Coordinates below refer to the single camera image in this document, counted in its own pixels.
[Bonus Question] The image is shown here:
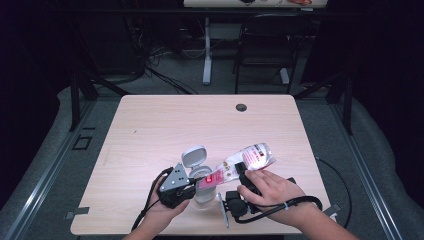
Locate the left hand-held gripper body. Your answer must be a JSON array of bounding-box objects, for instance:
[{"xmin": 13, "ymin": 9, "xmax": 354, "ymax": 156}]
[{"xmin": 157, "ymin": 162, "xmax": 198, "ymax": 210}]

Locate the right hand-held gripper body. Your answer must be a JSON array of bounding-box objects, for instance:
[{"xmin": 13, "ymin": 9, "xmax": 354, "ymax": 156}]
[{"xmin": 216, "ymin": 173, "xmax": 262, "ymax": 230}]

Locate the red and white spout pouch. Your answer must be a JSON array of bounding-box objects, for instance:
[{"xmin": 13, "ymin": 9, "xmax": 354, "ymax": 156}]
[{"xmin": 196, "ymin": 142, "xmax": 277, "ymax": 195}]

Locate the clear jar with grey lid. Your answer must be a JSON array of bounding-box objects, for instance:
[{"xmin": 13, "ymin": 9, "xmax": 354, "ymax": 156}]
[{"xmin": 181, "ymin": 145, "xmax": 218, "ymax": 205}]

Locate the person's left hand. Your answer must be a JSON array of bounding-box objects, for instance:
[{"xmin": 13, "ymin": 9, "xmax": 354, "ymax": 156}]
[{"xmin": 143, "ymin": 175, "xmax": 191, "ymax": 231}]

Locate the person's right hand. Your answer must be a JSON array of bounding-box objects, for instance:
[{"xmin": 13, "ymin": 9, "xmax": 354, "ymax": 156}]
[{"xmin": 236, "ymin": 168, "xmax": 315, "ymax": 228}]

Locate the grey tape piece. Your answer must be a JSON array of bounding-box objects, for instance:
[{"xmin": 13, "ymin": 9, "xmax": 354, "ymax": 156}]
[
  {"xmin": 64, "ymin": 206, "xmax": 91, "ymax": 221},
  {"xmin": 323, "ymin": 202, "xmax": 342, "ymax": 217}
]

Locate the short white desk foot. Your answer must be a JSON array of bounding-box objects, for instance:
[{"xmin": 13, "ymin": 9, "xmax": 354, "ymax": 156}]
[{"xmin": 279, "ymin": 67, "xmax": 291, "ymax": 86}]

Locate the tall white desk leg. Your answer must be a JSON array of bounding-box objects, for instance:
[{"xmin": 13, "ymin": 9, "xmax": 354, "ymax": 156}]
[{"xmin": 202, "ymin": 17, "xmax": 213, "ymax": 86}]

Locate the black metal stand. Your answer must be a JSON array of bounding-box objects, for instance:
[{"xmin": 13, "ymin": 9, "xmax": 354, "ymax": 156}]
[
  {"xmin": 293, "ymin": 71, "xmax": 354, "ymax": 136},
  {"xmin": 68, "ymin": 68, "xmax": 132, "ymax": 133}
]

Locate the black folding chair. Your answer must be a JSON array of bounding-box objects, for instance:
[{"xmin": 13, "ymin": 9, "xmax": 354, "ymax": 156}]
[{"xmin": 232, "ymin": 13, "xmax": 313, "ymax": 95}]

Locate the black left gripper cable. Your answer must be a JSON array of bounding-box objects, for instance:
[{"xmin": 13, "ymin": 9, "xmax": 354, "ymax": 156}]
[{"xmin": 131, "ymin": 166, "xmax": 175, "ymax": 232}]

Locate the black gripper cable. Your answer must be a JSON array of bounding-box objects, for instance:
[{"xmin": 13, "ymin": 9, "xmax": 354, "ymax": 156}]
[
  {"xmin": 131, "ymin": 166, "xmax": 175, "ymax": 232},
  {"xmin": 233, "ymin": 156, "xmax": 353, "ymax": 231}
]

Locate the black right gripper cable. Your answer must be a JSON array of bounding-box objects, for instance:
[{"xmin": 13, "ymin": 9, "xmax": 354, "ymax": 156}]
[{"xmin": 233, "ymin": 156, "xmax": 353, "ymax": 231}]

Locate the bundle of black floor cables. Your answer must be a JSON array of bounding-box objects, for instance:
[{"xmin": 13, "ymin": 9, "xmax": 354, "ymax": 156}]
[{"xmin": 126, "ymin": 19, "xmax": 200, "ymax": 96}]

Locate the aluminium floor rail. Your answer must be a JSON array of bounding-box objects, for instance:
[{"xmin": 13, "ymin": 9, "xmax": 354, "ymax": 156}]
[
  {"xmin": 328, "ymin": 101, "xmax": 405, "ymax": 240},
  {"xmin": 2, "ymin": 99, "xmax": 98, "ymax": 240}
]

